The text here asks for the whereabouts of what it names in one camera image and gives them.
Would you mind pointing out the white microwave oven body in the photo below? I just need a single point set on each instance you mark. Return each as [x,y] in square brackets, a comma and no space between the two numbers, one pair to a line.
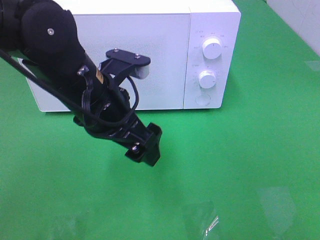
[207,18]

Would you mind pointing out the white microwave door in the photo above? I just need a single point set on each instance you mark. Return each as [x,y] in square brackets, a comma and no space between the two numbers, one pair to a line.
[161,37]

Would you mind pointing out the clear plastic tape piece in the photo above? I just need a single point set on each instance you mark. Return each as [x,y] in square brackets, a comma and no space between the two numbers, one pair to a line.
[211,226]

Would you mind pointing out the white microwave knob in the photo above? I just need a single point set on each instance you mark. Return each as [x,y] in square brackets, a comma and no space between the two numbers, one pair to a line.
[212,48]
[207,79]

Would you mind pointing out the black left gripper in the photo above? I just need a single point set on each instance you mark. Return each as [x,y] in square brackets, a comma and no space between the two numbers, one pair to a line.
[109,116]

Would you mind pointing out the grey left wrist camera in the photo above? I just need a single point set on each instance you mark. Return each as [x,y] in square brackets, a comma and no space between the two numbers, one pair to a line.
[123,64]

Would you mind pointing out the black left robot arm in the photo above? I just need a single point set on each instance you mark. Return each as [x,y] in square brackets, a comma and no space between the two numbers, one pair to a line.
[40,40]

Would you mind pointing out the round microwave door button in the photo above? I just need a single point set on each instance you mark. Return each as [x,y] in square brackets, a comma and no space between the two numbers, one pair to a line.
[203,99]

